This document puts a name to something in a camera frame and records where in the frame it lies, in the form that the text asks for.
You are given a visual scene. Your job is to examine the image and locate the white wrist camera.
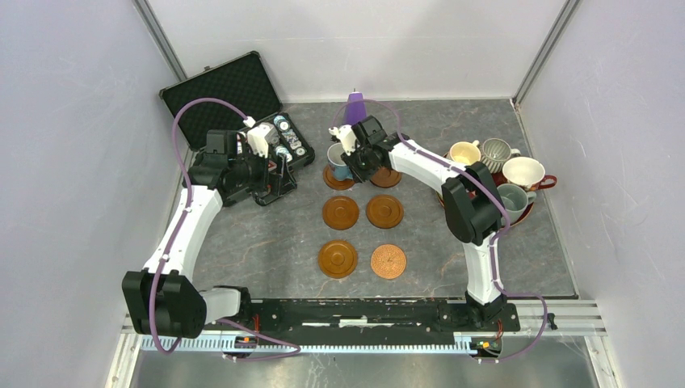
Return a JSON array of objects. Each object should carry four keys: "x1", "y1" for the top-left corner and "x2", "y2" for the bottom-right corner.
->
[
  {"x1": 243, "y1": 116, "x2": 278, "y2": 158},
  {"x1": 328, "y1": 124, "x2": 357, "y2": 155}
]

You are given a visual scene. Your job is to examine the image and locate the brown wooden coaster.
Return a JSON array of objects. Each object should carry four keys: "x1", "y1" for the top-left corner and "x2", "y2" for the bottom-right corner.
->
[
  {"x1": 321, "y1": 196, "x2": 359, "y2": 230},
  {"x1": 366, "y1": 195, "x2": 404, "y2": 229},
  {"x1": 322, "y1": 166, "x2": 355, "y2": 191},
  {"x1": 371, "y1": 167, "x2": 402, "y2": 188}
]

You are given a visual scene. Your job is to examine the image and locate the blue white mug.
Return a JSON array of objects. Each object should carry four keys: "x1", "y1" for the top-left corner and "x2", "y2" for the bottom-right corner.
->
[{"x1": 326, "y1": 143, "x2": 353, "y2": 181}]

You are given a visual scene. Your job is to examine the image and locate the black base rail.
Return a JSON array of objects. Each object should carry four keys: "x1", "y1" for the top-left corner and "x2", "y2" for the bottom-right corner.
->
[{"x1": 233, "y1": 297, "x2": 521, "y2": 347}]

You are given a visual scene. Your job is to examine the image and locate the woven rattan coaster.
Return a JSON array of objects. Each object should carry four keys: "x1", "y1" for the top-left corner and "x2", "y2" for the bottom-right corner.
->
[{"x1": 371, "y1": 244, "x2": 407, "y2": 280}]

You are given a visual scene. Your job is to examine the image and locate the red round tray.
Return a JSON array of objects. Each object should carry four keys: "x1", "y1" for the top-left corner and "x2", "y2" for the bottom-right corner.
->
[{"x1": 435, "y1": 155, "x2": 536, "y2": 227}]

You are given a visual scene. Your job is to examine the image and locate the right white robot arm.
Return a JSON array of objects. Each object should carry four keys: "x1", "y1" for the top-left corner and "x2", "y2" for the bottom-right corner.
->
[{"x1": 329, "y1": 116, "x2": 506, "y2": 330}]

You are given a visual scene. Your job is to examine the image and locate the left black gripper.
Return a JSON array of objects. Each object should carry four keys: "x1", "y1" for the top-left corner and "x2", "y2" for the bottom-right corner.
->
[{"x1": 229, "y1": 143, "x2": 296, "y2": 196}]

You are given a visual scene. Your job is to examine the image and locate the black poker chip case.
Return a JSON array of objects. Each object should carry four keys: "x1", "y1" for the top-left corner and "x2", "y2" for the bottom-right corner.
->
[{"x1": 159, "y1": 51, "x2": 315, "y2": 206}]

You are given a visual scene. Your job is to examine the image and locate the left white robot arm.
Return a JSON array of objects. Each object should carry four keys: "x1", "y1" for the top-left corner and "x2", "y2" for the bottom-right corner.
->
[{"x1": 122, "y1": 124, "x2": 296, "y2": 339}]

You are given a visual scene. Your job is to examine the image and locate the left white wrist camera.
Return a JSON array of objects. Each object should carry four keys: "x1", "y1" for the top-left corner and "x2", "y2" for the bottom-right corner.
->
[{"x1": 243, "y1": 116, "x2": 278, "y2": 158}]

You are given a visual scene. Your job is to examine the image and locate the cream yellow mug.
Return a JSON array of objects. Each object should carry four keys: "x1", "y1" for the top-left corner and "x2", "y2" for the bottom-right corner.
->
[{"x1": 448, "y1": 140, "x2": 481, "y2": 166}]

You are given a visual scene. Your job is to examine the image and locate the white red-handled mug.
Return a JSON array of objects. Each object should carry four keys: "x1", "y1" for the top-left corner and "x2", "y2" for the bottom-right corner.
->
[{"x1": 502, "y1": 157, "x2": 557, "y2": 192}]

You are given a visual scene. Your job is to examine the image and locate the orange-brown wooden coaster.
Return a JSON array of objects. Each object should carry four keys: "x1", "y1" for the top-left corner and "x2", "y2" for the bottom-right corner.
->
[{"x1": 317, "y1": 240, "x2": 358, "y2": 279}]

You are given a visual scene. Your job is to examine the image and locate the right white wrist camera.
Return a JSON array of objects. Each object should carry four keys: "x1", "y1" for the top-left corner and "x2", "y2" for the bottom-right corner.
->
[{"x1": 328, "y1": 124, "x2": 357, "y2": 155}]

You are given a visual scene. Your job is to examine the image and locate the grey-green mug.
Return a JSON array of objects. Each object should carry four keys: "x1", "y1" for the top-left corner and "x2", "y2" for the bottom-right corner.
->
[{"x1": 498, "y1": 183, "x2": 537, "y2": 223}]

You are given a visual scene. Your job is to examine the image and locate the grey striped mug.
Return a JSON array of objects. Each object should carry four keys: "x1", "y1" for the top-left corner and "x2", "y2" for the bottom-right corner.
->
[{"x1": 480, "y1": 138, "x2": 521, "y2": 174}]

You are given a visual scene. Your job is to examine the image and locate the purple metronome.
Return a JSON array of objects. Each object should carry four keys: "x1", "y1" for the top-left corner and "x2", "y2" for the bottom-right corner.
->
[{"x1": 343, "y1": 91, "x2": 368, "y2": 125}]

